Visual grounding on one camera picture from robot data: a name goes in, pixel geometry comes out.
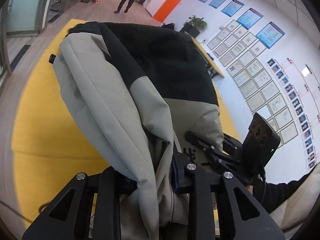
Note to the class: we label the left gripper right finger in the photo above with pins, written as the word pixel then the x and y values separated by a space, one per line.
pixel 220 207

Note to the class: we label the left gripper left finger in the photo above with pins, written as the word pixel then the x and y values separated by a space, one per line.
pixel 88 207

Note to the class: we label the beige and black jacket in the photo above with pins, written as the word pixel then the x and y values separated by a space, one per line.
pixel 134 91

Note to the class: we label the black right sleeve forearm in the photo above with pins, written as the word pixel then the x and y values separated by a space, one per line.
pixel 271 196

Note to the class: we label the wooden side table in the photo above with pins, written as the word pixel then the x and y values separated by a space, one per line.
pixel 212 68

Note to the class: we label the potted green plant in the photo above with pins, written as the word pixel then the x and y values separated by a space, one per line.
pixel 194 25

